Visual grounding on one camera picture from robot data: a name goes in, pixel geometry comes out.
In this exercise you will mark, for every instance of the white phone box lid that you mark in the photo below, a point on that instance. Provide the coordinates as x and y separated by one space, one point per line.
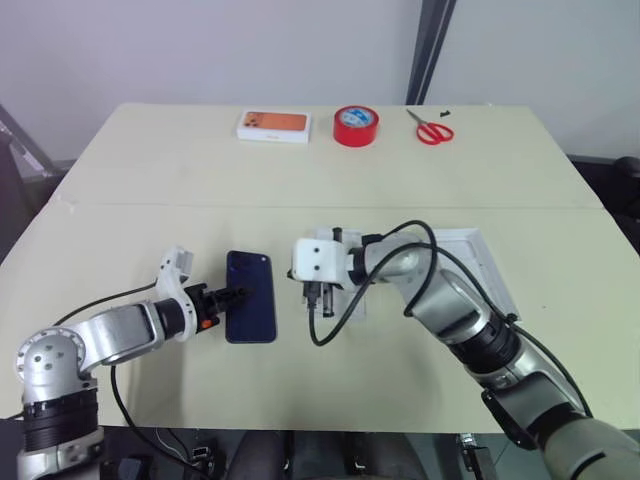
480 255

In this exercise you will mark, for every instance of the dark rounded shape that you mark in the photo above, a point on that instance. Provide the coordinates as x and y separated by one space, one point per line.
262 457

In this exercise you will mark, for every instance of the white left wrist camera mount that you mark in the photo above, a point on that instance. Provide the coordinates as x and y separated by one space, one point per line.
172 285

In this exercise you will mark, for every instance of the red tape roll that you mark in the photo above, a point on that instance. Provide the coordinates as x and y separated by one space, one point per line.
356 131

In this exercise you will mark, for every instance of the black box under table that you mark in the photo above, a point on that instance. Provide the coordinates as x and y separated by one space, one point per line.
125 462

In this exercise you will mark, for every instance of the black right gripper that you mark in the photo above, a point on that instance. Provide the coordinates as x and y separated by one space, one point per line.
322 288

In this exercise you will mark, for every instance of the dark blue smartphone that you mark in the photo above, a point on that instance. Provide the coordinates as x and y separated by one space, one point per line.
252 320

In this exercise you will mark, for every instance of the white box with orange print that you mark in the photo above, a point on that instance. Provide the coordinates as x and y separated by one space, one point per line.
272 126

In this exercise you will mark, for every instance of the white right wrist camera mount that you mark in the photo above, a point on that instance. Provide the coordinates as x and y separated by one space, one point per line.
317 260

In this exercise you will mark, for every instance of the dark metal pole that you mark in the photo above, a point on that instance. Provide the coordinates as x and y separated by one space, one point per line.
425 50

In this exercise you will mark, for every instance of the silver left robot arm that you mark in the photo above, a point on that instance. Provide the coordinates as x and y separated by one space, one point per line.
115 330

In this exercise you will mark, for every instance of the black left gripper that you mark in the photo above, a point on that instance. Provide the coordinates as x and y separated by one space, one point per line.
206 302

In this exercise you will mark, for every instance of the black office chair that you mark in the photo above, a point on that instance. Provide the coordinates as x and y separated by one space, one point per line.
622 185

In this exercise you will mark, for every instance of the grey metal frame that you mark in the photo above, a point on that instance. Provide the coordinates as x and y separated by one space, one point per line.
25 160

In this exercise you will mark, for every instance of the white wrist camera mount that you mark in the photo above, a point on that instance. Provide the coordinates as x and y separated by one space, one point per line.
317 260
172 285

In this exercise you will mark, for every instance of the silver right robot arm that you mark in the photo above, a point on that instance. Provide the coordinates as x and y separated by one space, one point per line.
450 300

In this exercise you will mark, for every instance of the silver metal bracket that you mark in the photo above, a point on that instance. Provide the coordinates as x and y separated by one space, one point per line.
472 452

